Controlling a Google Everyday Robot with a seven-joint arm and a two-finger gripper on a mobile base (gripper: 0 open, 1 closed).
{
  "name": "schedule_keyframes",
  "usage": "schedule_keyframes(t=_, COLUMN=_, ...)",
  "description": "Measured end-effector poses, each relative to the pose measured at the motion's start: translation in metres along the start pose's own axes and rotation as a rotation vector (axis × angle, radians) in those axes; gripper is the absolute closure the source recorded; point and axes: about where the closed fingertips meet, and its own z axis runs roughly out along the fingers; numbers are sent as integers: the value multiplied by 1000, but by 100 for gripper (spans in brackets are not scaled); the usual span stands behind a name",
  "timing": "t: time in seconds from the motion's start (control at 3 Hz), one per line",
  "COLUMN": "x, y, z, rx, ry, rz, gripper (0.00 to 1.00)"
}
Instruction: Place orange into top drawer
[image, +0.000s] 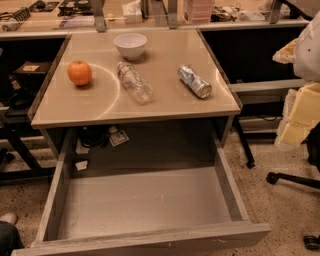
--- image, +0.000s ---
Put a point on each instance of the clear plastic water bottle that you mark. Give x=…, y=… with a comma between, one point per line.
x=134, y=83

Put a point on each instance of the grey wooden open drawer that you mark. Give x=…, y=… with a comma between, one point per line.
x=168, y=192

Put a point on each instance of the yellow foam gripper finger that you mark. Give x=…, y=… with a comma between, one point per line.
x=301, y=113

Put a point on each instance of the grey wooden cabinet table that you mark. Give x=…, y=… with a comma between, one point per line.
x=175, y=78

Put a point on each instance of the white shoe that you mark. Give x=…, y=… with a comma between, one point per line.
x=9, y=217

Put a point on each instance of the silver crushed soda can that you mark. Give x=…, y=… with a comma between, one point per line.
x=201, y=88

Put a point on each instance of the orange fruit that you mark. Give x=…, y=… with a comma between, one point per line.
x=79, y=73

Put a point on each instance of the white tissue box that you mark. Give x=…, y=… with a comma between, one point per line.
x=132, y=12

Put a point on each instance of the pink stacked containers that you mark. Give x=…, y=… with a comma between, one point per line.
x=197, y=11

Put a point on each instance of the white ceramic bowl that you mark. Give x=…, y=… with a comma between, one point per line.
x=130, y=45

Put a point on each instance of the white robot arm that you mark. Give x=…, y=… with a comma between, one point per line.
x=304, y=53

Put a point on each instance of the black box with label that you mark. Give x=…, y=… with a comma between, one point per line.
x=32, y=71

